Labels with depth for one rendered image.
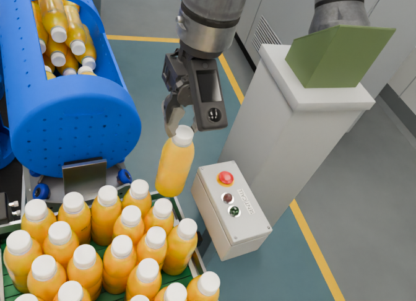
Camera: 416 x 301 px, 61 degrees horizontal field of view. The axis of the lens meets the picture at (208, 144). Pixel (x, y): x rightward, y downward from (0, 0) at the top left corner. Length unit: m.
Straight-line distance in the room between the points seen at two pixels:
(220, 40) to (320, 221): 1.95
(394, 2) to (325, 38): 1.12
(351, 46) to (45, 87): 0.87
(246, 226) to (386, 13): 1.70
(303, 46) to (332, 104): 0.21
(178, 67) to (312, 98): 0.67
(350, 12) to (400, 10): 1.12
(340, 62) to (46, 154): 0.89
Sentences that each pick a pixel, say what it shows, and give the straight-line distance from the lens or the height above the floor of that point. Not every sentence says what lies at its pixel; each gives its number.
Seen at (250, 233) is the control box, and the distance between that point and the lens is 0.78.
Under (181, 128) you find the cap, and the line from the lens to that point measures 0.69.
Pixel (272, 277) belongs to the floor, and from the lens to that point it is 2.04.
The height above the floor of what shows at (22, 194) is 0.15.
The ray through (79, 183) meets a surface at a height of 0.98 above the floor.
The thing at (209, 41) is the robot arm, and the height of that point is 1.47.
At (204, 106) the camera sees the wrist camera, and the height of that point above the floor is 1.38.
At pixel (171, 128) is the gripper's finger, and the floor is 1.27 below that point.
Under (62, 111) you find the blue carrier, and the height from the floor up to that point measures 1.19.
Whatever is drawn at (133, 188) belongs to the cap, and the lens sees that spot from 0.79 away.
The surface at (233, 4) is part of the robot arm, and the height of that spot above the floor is 1.53.
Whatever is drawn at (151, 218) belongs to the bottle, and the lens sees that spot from 0.79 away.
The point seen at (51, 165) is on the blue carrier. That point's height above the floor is 1.02.
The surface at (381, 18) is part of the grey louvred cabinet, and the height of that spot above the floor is 1.03.
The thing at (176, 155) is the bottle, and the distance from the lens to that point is 0.70.
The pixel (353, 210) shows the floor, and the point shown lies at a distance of 2.57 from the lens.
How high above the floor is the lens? 1.74
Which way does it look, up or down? 46 degrees down
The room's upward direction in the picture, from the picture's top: 20 degrees clockwise
